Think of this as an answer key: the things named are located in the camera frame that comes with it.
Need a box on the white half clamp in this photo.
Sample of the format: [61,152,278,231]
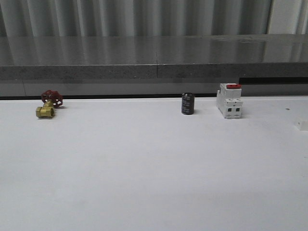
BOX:
[295,120,308,131]

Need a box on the black cylindrical capacitor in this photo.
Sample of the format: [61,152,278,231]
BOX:
[181,92,195,115]

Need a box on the grey stone ledge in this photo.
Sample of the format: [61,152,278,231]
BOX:
[0,34,308,83]

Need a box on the brass valve red handwheel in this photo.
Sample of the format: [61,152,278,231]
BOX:
[36,90,63,118]

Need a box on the white circuit breaker red switch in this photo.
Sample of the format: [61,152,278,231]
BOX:
[216,83,243,119]

